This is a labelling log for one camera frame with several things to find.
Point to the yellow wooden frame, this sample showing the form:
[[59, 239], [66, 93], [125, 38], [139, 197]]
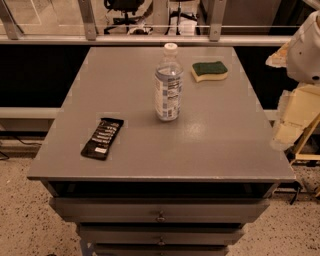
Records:
[[297, 151]]

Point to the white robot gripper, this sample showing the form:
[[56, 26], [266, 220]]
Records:
[[305, 53]]

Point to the black office chair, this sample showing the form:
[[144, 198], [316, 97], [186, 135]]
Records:
[[124, 7]]

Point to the clear plastic water bottle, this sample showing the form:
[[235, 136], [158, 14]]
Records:
[[168, 84]]

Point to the metal window railing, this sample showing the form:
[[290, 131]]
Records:
[[80, 22]]

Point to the grey drawer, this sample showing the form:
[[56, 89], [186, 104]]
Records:
[[153, 250], [94, 210], [160, 235]]

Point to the middle grey drawer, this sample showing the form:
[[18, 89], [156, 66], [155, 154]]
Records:
[[160, 235]]

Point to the green and yellow sponge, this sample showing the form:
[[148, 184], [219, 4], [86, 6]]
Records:
[[209, 71]]

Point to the grey drawer cabinet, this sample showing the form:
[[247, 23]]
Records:
[[218, 147]]

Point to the bottom grey drawer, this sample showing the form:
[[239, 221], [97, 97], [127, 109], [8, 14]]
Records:
[[153, 250]]

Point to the top grey drawer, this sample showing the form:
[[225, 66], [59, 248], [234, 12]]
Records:
[[94, 210]]

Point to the black snack bar packet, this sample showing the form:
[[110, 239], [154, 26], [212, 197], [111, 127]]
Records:
[[100, 142]]

